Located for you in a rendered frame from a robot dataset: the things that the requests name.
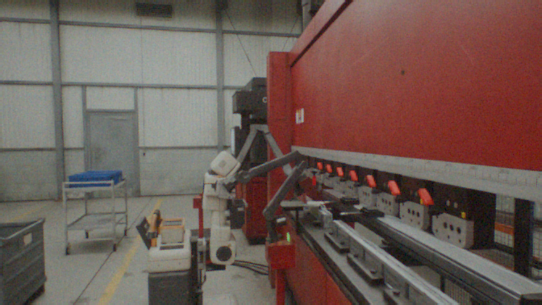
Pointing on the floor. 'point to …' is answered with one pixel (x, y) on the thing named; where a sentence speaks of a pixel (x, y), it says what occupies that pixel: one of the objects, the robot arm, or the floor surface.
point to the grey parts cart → (89, 220)
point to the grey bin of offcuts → (22, 261)
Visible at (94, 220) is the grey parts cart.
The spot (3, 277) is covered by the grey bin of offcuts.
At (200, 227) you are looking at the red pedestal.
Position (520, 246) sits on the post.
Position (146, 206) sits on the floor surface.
